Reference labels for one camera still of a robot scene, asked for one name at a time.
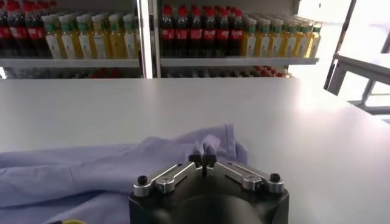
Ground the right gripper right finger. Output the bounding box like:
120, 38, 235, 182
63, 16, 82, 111
203, 154, 285, 194

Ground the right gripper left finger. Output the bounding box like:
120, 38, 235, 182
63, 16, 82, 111
132, 154, 204, 198

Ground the purple t-shirt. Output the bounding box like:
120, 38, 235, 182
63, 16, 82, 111
0, 123, 249, 224

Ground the grey metal shelf rack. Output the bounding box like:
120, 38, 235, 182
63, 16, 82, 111
154, 0, 320, 79
0, 0, 153, 80

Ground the yellow juice bottle green label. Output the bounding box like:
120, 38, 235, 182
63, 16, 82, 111
41, 15, 62, 59
268, 18, 284, 58
294, 20, 310, 58
91, 14, 110, 59
282, 19, 298, 58
75, 15, 94, 59
306, 21, 323, 58
242, 17, 258, 58
255, 18, 272, 58
108, 13, 126, 59
122, 13, 138, 59
58, 15, 77, 59

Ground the dark slanted pole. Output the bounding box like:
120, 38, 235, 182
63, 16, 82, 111
322, 0, 358, 91

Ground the grey metal frame table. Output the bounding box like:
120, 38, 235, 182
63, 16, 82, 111
322, 30, 390, 122

